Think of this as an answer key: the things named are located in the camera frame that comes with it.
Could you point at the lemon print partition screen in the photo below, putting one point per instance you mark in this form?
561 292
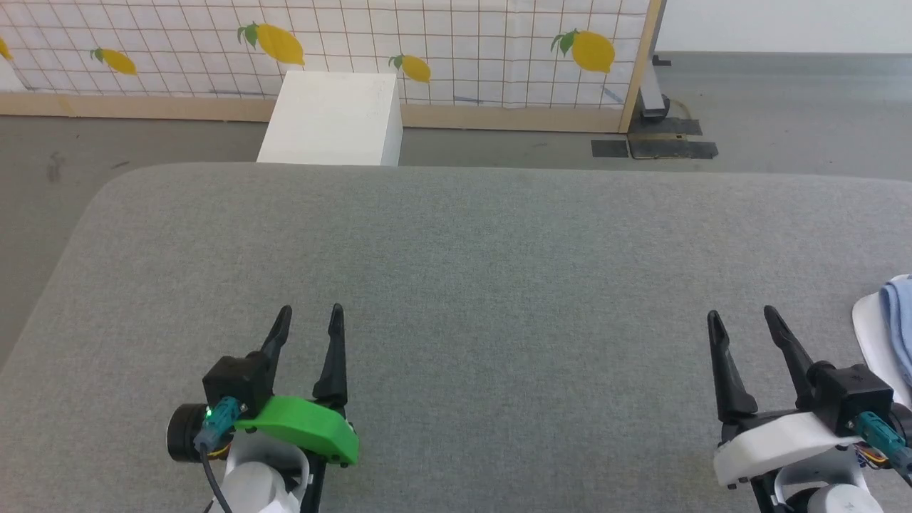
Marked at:
463 43

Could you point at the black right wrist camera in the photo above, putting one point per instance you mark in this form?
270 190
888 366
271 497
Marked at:
851 392

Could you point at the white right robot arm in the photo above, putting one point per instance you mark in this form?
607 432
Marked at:
833 499

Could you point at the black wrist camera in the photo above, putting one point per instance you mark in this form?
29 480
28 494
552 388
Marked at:
235 381
851 392

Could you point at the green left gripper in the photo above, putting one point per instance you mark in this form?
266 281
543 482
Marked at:
306 427

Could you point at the light blue garment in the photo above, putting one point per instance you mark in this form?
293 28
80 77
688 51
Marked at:
899 320

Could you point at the white plate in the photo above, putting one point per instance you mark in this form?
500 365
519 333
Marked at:
866 328

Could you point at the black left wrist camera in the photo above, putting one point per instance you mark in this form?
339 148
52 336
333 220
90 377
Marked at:
235 381

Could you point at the small dark floor mat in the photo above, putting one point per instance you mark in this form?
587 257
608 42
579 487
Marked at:
610 148

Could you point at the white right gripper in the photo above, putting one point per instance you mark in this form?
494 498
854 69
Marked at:
776 445

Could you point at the grey metal partition post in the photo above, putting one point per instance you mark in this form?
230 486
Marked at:
652 96

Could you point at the short black floor plate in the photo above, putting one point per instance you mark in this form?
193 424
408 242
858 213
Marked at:
673 127

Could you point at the long black floor plate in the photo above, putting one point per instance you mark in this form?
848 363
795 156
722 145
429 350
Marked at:
673 149

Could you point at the white box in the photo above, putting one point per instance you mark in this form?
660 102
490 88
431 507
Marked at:
328 121

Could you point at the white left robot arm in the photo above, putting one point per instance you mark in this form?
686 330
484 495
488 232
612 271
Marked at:
253 484

